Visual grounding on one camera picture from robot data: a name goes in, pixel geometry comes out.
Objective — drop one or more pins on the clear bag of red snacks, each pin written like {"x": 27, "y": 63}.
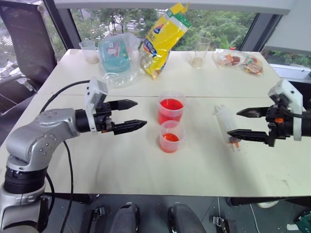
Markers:
{"x": 239, "y": 61}

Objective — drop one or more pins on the black floor clamp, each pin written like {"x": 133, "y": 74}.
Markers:
{"x": 98, "y": 212}
{"x": 224, "y": 224}

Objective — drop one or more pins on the clear plastic syringe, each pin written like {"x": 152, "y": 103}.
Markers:
{"x": 226, "y": 119}

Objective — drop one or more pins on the white rounded floor object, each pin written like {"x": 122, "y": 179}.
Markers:
{"x": 267, "y": 204}

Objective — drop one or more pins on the clear bag with teal pack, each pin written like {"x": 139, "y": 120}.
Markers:
{"x": 116, "y": 58}

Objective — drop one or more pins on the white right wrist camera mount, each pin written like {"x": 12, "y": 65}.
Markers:
{"x": 292, "y": 97}

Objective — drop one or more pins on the tall clear glass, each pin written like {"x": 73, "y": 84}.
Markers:
{"x": 200, "y": 54}

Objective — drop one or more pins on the green box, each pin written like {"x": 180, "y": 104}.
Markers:
{"x": 303, "y": 221}

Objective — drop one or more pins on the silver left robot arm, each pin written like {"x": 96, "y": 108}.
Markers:
{"x": 36, "y": 138}

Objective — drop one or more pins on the large cup red liquid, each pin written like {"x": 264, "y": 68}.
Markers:
{"x": 171, "y": 109}

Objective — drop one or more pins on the black table frame bar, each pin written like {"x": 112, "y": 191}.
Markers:
{"x": 267, "y": 201}
{"x": 70, "y": 198}

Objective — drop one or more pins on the yellow snack bag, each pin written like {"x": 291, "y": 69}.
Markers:
{"x": 162, "y": 41}

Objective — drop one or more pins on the small cup red liquid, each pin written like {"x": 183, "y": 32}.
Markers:
{"x": 170, "y": 140}

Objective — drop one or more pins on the clear plastic measuring cup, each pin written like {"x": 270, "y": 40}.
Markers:
{"x": 90, "y": 52}

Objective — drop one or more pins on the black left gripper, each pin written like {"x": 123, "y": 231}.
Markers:
{"x": 104, "y": 121}

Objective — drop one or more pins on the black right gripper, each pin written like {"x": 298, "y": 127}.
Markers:
{"x": 279, "y": 126}

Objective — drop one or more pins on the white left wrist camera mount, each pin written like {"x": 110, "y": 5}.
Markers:
{"x": 96, "y": 93}

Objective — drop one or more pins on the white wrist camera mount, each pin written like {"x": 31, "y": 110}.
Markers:
{"x": 292, "y": 97}
{"x": 96, "y": 93}

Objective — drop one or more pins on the dark rounded shape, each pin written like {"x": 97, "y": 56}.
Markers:
{"x": 126, "y": 218}
{"x": 184, "y": 219}

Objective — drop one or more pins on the black office chair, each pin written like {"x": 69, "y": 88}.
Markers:
{"x": 26, "y": 46}

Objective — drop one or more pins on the black window pillar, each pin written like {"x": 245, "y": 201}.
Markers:
{"x": 260, "y": 31}
{"x": 65, "y": 26}

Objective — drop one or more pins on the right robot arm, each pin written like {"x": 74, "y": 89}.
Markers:
{"x": 307, "y": 127}

